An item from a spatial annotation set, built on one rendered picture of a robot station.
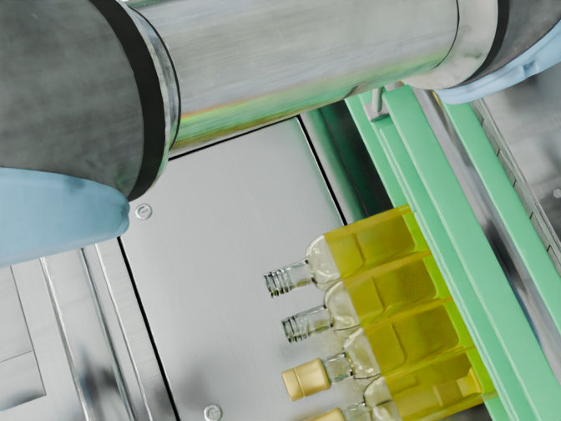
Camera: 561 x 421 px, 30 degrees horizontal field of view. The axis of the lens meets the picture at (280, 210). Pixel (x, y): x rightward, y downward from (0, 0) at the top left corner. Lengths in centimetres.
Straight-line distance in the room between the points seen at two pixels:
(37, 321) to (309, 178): 39
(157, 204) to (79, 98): 90
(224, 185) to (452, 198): 40
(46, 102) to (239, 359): 84
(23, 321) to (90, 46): 93
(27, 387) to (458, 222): 60
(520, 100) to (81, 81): 69
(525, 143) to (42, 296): 64
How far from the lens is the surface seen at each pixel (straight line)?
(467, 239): 104
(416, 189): 114
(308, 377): 112
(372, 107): 119
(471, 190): 107
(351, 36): 61
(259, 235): 133
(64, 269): 135
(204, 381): 127
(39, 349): 135
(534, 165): 107
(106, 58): 48
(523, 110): 110
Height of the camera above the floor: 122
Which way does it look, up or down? 6 degrees down
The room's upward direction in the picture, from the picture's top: 110 degrees counter-clockwise
